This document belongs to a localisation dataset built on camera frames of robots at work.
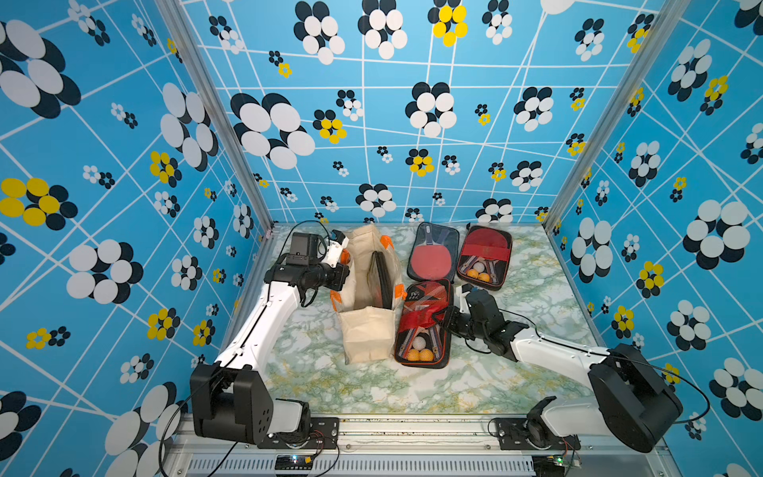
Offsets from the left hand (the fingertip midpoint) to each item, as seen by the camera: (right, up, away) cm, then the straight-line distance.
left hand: (349, 268), depth 83 cm
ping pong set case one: (+28, +4, +26) cm, 38 cm away
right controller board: (+49, -46, -14) cm, 68 cm away
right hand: (+25, -15, +4) cm, 30 cm away
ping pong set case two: (+46, +3, +23) cm, 51 cm away
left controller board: (-12, -47, -11) cm, 50 cm away
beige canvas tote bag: (+4, -13, +17) cm, 22 cm away
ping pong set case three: (+21, -21, +2) cm, 30 cm away
